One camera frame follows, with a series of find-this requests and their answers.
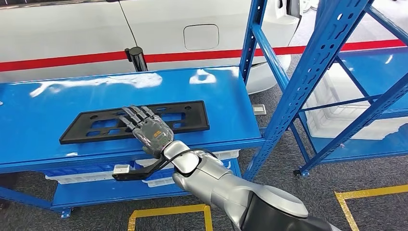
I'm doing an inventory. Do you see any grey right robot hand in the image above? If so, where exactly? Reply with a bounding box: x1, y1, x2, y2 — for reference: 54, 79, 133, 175
118, 104, 175, 159

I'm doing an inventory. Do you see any long black plastic part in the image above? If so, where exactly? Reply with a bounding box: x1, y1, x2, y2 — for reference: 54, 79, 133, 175
59, 101, 210, 145

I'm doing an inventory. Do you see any blue steel shelf rack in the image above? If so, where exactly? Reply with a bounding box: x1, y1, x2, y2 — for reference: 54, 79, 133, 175
293, 0, 408, 178
0, 0, 372, 219

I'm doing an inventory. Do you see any yellow floor tape square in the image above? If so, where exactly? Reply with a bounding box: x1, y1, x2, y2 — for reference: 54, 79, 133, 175
127, 204, 214, 231
334, 184, 408, 231

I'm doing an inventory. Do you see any white car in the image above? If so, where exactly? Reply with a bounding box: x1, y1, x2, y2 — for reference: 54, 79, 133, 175
0, 0, 304, 95

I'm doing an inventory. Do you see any black camera cable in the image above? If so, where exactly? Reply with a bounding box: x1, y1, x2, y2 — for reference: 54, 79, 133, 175
159, 148, 221, 169

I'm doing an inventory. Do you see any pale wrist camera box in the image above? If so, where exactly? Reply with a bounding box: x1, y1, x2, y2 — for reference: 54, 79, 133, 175
113, 164, 131, 175

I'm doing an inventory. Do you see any black barrier post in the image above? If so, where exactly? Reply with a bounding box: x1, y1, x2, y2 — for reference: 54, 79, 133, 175
124, 46, 149, 72

